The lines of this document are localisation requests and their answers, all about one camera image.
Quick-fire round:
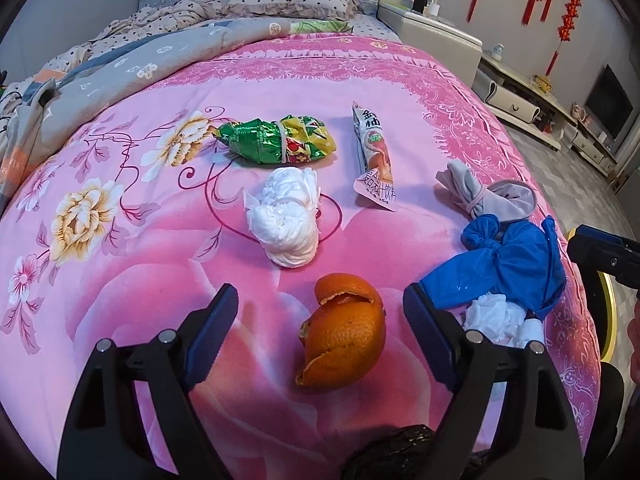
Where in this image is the white plastic bag ball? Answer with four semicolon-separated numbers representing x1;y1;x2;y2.
244;167;320;269

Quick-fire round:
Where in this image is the green foil snack wrapper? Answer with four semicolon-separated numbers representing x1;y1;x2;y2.
213;115;336;166

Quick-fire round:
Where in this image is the polka dot crumpled duvet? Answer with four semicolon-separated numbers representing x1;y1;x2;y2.
1;0;222;130

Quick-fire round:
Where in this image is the white low tv cabinet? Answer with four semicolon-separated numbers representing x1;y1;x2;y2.
472;52;616;178

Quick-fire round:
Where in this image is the red chinese knot right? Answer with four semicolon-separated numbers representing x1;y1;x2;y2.
544;0;582;77

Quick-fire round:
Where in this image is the yellow rim trash bin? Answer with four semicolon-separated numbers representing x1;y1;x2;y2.
567;228;617;362

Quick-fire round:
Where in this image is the orange peel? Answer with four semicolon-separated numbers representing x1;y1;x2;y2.
296;273;386;390

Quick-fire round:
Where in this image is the right hand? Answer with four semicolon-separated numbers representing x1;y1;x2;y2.
627;300;640;386

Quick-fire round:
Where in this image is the black wall television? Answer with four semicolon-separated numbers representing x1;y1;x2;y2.
585;65;634;140

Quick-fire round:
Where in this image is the blue plastic bag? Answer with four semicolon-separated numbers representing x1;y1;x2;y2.
420;214;566;320

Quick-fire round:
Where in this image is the black plastic bag ball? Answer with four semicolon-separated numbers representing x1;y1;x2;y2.
339;424;492;480

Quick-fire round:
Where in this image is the polka dot pillow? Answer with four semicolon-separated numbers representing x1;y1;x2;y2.
226;0;358;21

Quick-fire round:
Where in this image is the white bedside cabinet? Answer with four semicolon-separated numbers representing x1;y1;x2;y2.
376;3;483;87

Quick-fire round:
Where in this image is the pomelo drink sachet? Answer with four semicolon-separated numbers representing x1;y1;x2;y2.
352;102;397;211

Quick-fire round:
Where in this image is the grey sock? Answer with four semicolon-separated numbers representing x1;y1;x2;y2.
436;159;537;223

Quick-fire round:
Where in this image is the pink floral bedspread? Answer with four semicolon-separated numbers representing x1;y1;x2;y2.
1;23;600;479

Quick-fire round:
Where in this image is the white crumpled tissue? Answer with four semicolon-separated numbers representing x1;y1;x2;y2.
463;294;544;349

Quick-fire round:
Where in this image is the grey patterned quilt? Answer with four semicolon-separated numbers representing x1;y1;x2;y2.
1;18;352;208

